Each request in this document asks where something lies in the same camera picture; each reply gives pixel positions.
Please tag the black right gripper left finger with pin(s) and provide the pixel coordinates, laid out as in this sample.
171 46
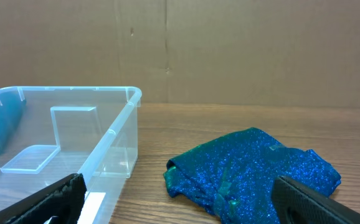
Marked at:
59 203

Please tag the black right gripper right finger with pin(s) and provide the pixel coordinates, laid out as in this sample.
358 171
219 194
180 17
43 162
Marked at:
295 203

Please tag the sparkly blue green cloth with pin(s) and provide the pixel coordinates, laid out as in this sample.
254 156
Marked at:
232 177

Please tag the clear plastic container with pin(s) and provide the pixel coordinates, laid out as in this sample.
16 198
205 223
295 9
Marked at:
89 130

